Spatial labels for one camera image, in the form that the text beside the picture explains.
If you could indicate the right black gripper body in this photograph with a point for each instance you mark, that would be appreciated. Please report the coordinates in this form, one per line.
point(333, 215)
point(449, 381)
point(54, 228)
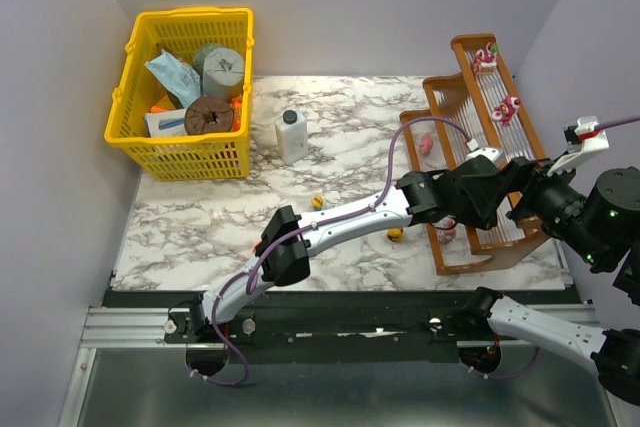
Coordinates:
point(528, 189)

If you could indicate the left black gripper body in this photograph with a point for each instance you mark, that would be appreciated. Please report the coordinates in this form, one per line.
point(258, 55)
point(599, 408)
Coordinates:
point(473, 192)

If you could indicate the pink bunny figure toy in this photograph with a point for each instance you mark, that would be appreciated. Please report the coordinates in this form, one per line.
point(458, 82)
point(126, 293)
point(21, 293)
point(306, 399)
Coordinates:
point(446, 230)

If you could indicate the pink round toy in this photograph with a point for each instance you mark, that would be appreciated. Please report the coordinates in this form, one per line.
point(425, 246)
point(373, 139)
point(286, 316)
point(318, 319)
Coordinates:
point(426, 144)

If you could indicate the pink strawberry bear toy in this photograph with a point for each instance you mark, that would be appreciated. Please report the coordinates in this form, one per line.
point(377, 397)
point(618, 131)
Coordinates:
point(506, 110)

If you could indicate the red white bear toy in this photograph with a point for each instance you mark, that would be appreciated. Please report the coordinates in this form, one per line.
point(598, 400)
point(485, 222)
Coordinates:
point(485, 59)

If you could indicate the white bottle black cap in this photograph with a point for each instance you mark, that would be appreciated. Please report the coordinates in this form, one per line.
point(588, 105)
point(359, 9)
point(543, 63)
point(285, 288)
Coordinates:
point(292, 136)

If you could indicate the yellow plastic basket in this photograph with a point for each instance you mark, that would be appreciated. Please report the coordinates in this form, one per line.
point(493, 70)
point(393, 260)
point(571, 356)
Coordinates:
point(181, 32)

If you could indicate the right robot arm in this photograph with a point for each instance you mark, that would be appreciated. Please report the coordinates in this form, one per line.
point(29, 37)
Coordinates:
point(603, 228)

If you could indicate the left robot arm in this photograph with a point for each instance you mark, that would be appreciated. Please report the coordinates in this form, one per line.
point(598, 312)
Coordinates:
point(282, 257)

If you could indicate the brown tiered wooden shelf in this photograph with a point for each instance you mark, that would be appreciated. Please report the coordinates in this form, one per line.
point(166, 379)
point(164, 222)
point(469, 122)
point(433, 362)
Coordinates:
point(458, 118)

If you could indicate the yellow duck toy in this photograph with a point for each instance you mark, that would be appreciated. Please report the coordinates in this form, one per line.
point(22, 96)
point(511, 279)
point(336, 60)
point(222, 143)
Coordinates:
point(395, 234)

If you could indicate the small minion toy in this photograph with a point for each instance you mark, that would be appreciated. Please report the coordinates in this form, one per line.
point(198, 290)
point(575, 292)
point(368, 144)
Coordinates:
point(317, 202)

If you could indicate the orange bottle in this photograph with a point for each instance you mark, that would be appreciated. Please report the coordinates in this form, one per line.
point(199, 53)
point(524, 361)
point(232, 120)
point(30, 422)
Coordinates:
point(236, 104)

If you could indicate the grey tape roll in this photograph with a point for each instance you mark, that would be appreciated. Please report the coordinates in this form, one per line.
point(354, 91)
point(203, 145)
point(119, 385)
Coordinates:
point(223, 74)

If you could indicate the brown tape roll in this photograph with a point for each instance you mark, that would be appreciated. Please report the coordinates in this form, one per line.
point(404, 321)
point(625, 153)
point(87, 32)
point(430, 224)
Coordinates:
point(208, 115)

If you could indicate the green ball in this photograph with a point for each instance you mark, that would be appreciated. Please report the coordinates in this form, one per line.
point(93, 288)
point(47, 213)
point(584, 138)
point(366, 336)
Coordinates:
point(201, 54)

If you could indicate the white blue box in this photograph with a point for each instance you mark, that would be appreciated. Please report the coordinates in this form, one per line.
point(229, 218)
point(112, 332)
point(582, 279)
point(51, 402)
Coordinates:
point(166, 124)

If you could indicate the light blue plastic pouch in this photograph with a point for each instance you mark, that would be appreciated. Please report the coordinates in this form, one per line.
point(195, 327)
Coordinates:
point(177, 77)

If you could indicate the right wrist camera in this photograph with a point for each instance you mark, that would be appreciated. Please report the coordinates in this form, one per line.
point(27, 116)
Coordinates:
point(585, 140)

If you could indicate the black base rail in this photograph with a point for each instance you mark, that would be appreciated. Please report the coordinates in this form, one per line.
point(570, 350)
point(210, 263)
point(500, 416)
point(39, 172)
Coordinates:
point(341, 327)

